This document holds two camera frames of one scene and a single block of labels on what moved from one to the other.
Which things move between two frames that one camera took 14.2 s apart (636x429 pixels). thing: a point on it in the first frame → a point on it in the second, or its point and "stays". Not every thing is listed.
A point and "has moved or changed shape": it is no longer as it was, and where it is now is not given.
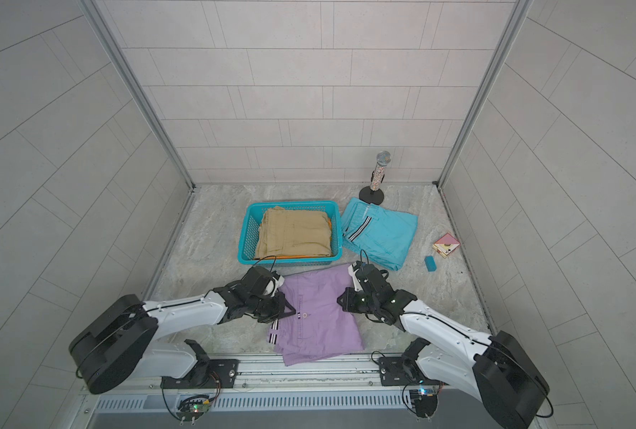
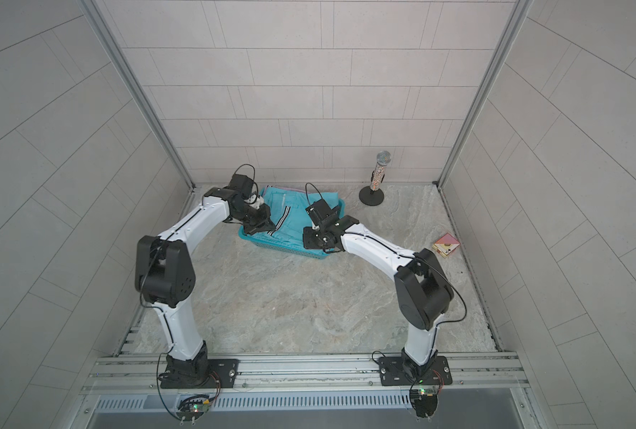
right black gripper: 348,294 → 309,239
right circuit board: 424,401 stays
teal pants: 383,236 → 288,208
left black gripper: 280,311 → 264,222
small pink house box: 445,245 stays
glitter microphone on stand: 372,193 stays
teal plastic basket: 250,227 has moved or changed shape
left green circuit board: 191,407 stays
